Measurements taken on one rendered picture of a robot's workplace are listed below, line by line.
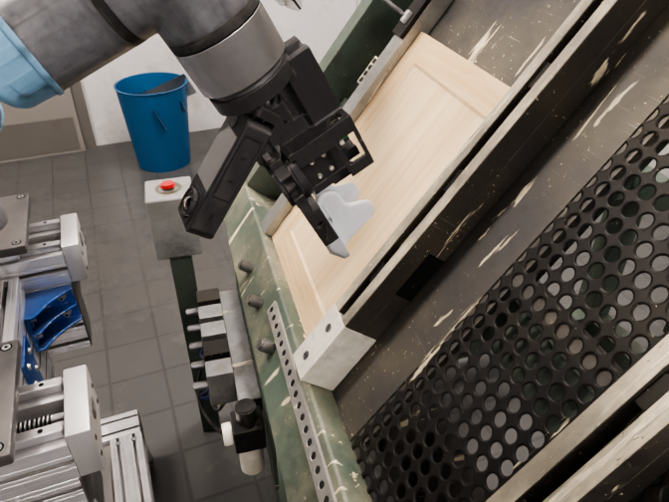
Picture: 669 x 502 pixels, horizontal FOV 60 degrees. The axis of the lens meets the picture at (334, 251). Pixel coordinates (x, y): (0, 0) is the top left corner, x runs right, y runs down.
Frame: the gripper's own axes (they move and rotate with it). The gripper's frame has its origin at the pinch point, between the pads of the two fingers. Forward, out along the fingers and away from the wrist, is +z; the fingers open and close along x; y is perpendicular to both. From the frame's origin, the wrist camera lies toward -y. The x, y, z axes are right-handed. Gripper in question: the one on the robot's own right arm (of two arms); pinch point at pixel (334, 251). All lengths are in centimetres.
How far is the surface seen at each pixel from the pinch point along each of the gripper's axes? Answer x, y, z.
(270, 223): 69, -8, 40
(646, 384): -21.2, 16.4, 16.3
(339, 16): 357, 101, 123
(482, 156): 17.4, 24.9, 15.8
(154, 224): 90, -33, 34
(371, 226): 37.2, 8.7, 31.5
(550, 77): 16.2, 37.0, 10.0
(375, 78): 66, 29, 22
